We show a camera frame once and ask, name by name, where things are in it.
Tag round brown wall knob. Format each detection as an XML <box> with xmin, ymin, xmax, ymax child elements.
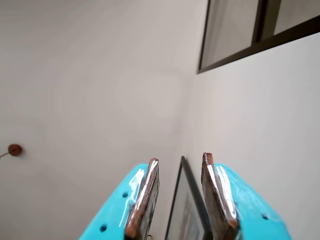
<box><xmin>7</xmin><ymin>143</ymin><xmax>23</xmax><ymax>157</ymax></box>

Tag dark framed window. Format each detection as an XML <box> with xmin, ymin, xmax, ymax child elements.
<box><xmin>197</xmin><ymin>0</ymin><xmax>320</xmax><ymax>75</ymax></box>

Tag black framed picture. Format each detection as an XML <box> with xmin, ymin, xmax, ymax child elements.
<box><xmin>164</xmin><ymin>155</ymin><xmax>213</xmax><ymax>240</ymax></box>

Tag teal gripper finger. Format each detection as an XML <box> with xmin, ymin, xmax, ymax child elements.
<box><xmin>201</xmin><ymin>152</ymin><xmax>293</xmax><ymax>240</ymax></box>
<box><xmin>78</xmin><ymin>157</ymin><xmax>160</xmax><ymax>240</ymax></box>

